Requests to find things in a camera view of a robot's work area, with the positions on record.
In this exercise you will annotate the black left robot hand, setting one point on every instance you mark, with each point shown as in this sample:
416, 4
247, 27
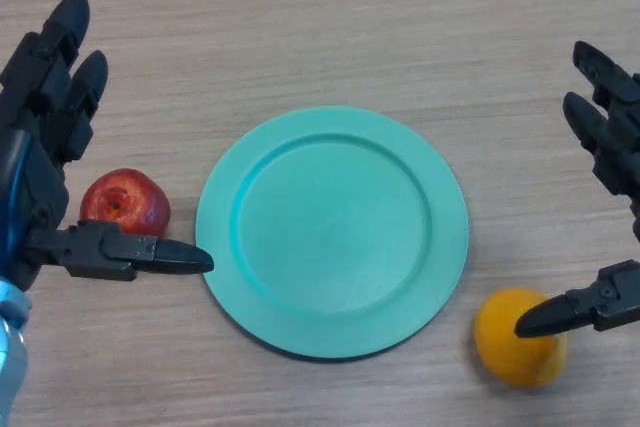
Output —
45, 112

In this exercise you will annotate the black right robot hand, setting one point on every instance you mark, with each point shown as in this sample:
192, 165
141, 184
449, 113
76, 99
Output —
617, 147

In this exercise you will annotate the yellow pear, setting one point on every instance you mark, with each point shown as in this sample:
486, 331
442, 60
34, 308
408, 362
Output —
505, 352

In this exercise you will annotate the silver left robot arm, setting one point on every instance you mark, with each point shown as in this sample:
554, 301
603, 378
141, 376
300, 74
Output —
10, 357

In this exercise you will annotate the teal round plate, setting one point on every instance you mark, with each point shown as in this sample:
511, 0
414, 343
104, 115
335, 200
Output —
332, 232

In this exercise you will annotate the red apple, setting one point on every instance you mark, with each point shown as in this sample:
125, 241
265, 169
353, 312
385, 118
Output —
125, 199

